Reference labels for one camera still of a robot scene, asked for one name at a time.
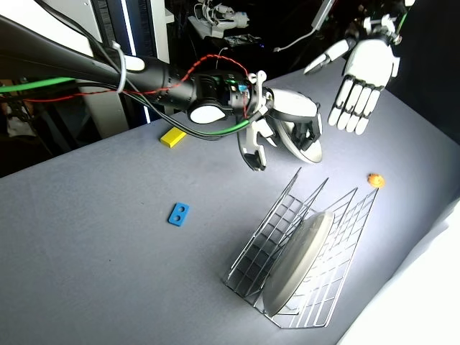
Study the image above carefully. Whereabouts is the blue block with two holes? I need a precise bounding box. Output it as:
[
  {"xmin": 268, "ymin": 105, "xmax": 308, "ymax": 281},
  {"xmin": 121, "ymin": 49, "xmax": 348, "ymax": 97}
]
[{"xmin": 167, "ymin": 202, "xmax": 191, "ymax": 227}]

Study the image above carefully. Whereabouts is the thin white cable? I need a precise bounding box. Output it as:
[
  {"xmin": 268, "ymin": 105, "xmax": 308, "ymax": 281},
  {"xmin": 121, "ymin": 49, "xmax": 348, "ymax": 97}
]
[{"xmin": 273, "ymin": 30, "xmax": 316, "ymax": 53}]

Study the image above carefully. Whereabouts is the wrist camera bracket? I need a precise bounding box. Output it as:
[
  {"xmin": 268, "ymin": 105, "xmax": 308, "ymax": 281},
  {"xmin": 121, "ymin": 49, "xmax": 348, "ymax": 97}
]
[
  {"xmin": 236, "ymin": 70, "xmax": 269, "ymax": 172},
  {"xmin": 362, "ymin": 14, "xmax": 403, "ymax": 44}
]

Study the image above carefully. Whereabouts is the grey rectangular adapter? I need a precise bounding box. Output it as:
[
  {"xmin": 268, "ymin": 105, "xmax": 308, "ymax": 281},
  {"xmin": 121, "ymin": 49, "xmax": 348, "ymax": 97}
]
[{"xmin": 310, "ymin": 0, "xmax": 335, "ymax": 32}]

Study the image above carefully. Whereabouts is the small orange toy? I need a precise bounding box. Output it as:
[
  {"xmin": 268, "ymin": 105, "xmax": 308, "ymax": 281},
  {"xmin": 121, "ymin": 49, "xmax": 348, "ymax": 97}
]
[{"xmin": 367, "ymin": 172, "xmax": 386, "ymax": 190}]

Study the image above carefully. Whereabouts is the yellow rectangular block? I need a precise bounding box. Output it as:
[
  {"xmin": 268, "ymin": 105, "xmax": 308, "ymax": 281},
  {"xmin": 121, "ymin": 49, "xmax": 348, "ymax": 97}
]
[{"xmin": 160, "ymin": 126, "xmax": 188, "ymax": 150}]

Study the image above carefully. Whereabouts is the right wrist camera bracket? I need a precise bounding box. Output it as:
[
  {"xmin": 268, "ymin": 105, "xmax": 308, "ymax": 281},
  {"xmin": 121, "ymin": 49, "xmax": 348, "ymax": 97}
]
[{"xmin": 236, "ymin": 70, "xmax": 269, "ymax": 172}]

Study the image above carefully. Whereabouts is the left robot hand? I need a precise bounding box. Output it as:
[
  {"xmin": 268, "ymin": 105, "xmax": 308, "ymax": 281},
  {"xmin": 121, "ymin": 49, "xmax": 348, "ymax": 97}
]
[{"xmin": 303, "ymin": 37, "xmax": 400, "ymax": 137}]

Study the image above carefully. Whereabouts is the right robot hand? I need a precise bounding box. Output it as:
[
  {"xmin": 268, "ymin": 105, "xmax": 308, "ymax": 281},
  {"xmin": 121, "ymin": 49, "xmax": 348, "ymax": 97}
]
[{"xmin": 256, "ymin": 88, "xmax": 323, "ymax": 152}]

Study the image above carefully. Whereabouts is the white ceramic plate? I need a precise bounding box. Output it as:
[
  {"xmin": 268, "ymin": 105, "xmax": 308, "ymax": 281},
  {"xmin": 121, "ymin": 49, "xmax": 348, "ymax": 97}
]
[
  {"xmin": 262, "ymin": 211, "xmax": 336, "ymax": 318},
  {"xmin": 273, "ymin": 118, "xmax": 324, "ymax": 165}
]

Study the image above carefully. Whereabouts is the silver wire dish rack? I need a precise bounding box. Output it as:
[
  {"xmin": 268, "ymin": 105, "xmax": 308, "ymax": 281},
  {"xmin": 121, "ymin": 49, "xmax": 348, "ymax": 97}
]
[{"xmin": 222, "ymin": 167, "xmax": 379, "ymax": 330}]

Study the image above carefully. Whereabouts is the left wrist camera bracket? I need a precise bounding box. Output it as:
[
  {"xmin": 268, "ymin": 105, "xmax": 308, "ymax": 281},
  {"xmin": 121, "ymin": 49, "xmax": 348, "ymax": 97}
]
[{"xmin": 362, "ymin": 14, "xmax": 403, "ymax": 44}]

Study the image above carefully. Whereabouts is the white column with blue strips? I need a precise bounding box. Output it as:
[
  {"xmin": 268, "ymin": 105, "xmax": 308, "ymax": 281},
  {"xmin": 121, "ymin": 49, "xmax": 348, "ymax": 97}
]
[{"xmin": 77, "ymin": 0, "xmax": 173, "ymax": 139}]

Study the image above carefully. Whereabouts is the white spare robot part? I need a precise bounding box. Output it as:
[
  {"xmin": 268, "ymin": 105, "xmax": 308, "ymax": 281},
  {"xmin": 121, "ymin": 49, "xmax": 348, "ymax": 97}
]
[{"xmin": 188, "ymin": 0, "xmax": 251, "ymax": 39}]

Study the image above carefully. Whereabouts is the thick green cable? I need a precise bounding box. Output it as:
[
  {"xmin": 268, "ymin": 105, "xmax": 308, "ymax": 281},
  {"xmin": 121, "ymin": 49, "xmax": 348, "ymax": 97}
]
[
  {"xmin": 395, "ymin": 6, "xmax": 413, "ymax": 37},
  {"xmin": 0, "ymin": 76, "xmax": 252, "ymax": 139}
]

